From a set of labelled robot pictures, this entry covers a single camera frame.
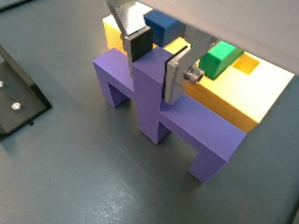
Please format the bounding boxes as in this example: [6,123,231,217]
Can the black angle bracket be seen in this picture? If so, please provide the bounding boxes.
[0,46,52,141]

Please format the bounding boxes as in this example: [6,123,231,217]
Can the purple three-legged block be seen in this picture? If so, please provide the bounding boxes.
[93,47,247,182]

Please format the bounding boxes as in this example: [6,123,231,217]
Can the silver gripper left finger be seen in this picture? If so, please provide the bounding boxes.
[107,0,153,76]

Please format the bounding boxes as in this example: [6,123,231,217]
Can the green bar block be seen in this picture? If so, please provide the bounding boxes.
[199,41,243,80]

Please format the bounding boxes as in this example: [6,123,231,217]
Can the yellow board with slots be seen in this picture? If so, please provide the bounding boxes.
[104,3,293,132]

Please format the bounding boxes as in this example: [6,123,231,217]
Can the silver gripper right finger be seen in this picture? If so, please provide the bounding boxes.
[163,25,213,104]

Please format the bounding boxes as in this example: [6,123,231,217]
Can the blue bar block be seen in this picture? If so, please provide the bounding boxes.
[144,10,185,47]

